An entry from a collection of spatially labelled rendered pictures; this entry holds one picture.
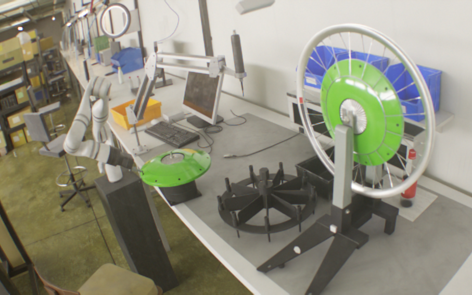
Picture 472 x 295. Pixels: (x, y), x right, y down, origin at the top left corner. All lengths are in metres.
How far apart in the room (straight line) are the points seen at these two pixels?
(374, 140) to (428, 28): 0.65
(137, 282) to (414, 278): 1.17
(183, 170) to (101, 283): 0.72
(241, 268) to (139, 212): 1.02
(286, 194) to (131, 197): 0.97
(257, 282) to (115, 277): 0.83
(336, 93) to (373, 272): 0.55
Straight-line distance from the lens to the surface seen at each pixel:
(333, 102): 1.07
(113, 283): 1.73
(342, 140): 1.01
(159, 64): 1.81
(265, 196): 1.33
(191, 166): 1.49
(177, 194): 1.56
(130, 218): 2.08
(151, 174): 1.51
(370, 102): 0.98
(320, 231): 1.17
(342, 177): 1.05
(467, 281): 1.16
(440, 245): 1.26
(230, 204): 1.36
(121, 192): 1.99
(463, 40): 1.42
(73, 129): 1.44
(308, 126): 1.23
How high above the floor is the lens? 1.73
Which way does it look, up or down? 24 degrees down
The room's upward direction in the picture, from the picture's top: 8 degrees counter-clockwise
